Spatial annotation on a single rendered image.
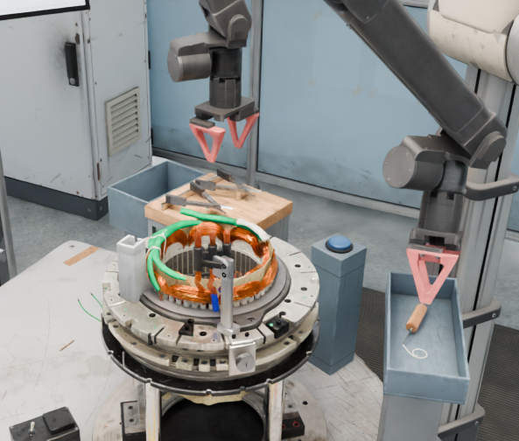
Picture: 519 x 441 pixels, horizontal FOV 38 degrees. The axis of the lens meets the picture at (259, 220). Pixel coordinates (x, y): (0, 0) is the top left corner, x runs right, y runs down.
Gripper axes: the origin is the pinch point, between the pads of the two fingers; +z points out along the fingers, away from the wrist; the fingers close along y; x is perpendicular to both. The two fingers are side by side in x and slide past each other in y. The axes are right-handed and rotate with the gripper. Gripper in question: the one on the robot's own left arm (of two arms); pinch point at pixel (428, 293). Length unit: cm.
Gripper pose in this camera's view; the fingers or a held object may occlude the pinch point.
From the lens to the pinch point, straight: 111.7
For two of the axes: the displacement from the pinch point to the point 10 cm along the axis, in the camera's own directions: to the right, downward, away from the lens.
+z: -1.3, 9.9, 0.9
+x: 9.5, 1.5, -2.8
